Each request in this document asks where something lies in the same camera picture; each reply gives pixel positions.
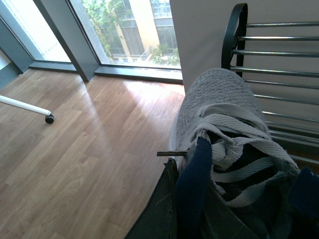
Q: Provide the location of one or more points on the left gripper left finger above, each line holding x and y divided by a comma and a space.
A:
159, 219

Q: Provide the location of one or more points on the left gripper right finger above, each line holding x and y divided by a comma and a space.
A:
219, 222

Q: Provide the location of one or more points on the black metal shoe rack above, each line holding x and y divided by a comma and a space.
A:
276, 51

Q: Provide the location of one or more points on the white table leg with caster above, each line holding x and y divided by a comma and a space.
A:
49, 117

